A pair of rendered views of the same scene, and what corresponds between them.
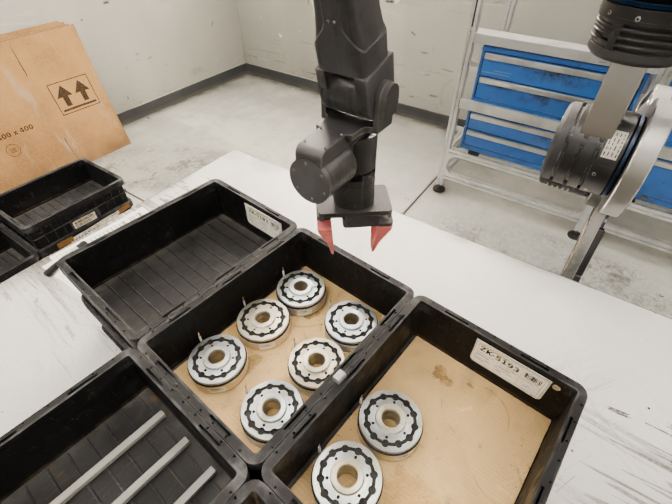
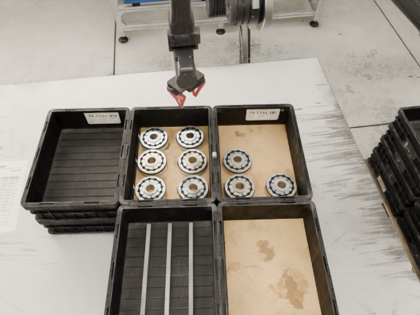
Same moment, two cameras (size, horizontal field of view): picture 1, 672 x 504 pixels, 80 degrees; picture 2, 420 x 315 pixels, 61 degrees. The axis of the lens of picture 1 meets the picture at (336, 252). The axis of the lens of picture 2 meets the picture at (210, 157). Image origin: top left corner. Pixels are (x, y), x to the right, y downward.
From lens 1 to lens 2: 63 cm
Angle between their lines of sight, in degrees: 29
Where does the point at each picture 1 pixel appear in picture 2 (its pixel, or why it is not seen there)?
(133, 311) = not seen: hidden behind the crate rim
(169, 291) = (85, 184)
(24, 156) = not seen: outside the picture
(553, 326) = (257, 89)
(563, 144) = (236, 9)
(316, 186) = (190, 80)
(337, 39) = (183, 24)
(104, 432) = (131, 249)
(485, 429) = (267, 142)
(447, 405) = (249, 143)
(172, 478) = (178, 238)
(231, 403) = not seen: hidden behind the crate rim
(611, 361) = (285, 90)
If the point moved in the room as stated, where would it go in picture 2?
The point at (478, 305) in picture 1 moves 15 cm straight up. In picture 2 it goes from (222, 99) to (224, 74)
